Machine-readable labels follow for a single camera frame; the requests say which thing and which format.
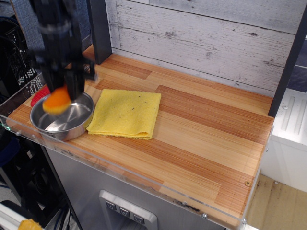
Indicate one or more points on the dark right frame post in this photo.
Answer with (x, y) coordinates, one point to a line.
(289, 66)

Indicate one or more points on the steel cabinet with buttons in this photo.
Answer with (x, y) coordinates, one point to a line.
(104, 199)

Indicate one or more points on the black crate rack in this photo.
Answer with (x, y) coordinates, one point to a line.
(16, 70)

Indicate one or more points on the red handled fork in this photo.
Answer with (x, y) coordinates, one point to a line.
(44, 91)

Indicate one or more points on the yellow object bottom left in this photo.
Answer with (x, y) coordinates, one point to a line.
(29, 224)

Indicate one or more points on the white plastic bin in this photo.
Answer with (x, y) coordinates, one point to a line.
(285, 157)

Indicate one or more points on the clear acrylic table guard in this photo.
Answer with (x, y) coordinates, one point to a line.
(196, 173)

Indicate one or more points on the orange plush fish toy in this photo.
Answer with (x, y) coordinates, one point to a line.
(58, 101)

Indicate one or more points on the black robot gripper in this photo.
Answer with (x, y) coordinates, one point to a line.
(61, 58)

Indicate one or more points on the yellow folded cloth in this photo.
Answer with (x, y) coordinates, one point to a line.
(123, 113)

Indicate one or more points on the small steel pan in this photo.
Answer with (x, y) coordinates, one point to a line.
(66, 126)

